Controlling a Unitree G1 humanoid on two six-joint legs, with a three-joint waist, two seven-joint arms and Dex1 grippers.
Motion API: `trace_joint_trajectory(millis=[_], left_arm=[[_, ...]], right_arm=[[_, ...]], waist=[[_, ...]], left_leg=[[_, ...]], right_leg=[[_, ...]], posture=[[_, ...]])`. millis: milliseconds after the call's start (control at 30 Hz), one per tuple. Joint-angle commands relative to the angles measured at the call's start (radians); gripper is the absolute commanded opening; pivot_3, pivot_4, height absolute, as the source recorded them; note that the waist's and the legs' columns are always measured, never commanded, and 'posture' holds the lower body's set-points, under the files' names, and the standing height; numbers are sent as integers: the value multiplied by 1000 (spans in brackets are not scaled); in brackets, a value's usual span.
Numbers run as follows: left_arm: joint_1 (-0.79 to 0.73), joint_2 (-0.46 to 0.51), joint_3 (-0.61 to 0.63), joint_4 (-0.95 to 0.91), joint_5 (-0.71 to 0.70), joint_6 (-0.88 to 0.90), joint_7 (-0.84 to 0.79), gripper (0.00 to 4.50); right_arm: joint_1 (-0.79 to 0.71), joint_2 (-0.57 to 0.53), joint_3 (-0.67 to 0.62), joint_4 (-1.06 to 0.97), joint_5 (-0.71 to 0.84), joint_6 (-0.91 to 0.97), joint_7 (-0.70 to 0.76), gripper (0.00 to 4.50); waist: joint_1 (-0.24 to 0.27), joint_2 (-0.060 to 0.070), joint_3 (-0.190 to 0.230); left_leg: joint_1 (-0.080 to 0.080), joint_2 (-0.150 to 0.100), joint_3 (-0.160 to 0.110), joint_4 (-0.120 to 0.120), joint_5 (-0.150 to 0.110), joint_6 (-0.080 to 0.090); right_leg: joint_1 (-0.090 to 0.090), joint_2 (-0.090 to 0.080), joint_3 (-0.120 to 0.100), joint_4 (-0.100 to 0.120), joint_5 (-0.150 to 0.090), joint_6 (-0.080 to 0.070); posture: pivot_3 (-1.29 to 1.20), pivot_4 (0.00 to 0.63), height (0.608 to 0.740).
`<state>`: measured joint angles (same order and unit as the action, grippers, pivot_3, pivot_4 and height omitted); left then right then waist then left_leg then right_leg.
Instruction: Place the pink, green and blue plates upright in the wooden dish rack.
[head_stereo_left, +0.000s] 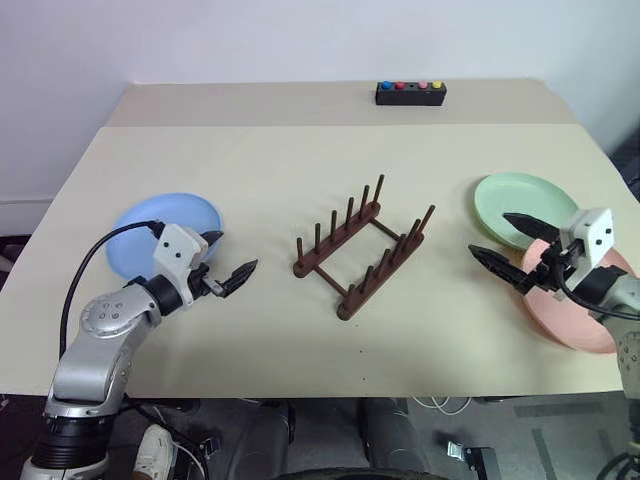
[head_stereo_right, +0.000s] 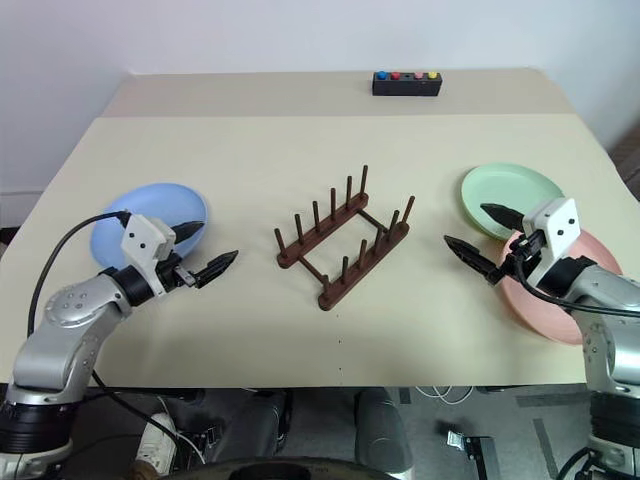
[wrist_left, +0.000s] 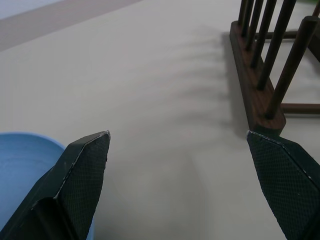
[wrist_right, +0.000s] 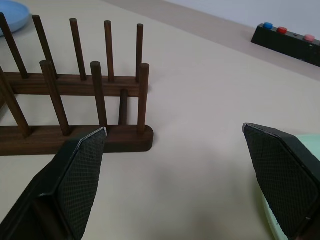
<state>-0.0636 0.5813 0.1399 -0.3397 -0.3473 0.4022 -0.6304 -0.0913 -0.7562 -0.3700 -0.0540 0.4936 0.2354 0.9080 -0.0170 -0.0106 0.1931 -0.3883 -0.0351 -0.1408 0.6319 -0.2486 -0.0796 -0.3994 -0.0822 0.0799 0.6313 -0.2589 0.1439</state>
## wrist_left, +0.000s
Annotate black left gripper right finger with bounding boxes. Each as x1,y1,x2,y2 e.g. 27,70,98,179
245,129,320,240

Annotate dark wooden dish rack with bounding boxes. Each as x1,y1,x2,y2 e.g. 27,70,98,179
229,0,320,137

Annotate blue plate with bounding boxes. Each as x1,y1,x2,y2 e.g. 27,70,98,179
0,131,96,240

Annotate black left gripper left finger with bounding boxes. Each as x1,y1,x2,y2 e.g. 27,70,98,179
0,130,112,240

